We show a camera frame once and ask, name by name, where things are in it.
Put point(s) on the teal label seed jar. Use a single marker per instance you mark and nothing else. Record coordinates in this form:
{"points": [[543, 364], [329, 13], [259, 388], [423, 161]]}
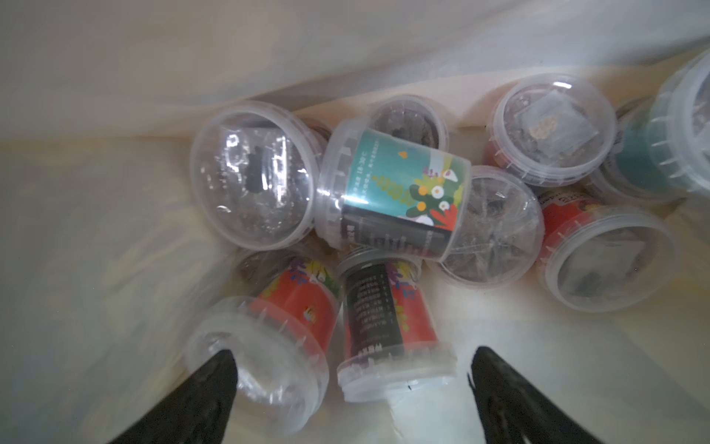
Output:
{"points": [[382, 192]]}

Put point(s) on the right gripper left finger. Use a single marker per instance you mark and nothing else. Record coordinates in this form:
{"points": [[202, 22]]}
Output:
{"points": [[197, 411]]}

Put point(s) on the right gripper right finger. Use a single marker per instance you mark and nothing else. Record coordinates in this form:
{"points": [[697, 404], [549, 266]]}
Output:
{"points": [[512, 410]]}

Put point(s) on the red label seed jar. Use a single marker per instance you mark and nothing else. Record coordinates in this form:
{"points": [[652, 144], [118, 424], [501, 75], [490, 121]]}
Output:
{"points": [[391, 345], [279, 338]]}

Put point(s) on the clear lid seed jar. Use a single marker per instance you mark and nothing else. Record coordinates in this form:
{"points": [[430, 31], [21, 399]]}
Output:
{"points": [[254, 169]]}

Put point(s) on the seed jar in bag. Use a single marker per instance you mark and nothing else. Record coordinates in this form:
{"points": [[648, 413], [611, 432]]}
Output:
{"points": [[501, 234], [550, 130], [661, 149]]}

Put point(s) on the cream canvas tote bag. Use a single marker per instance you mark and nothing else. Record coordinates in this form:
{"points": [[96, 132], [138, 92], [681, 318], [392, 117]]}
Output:
{"points": [[106, 260]]}

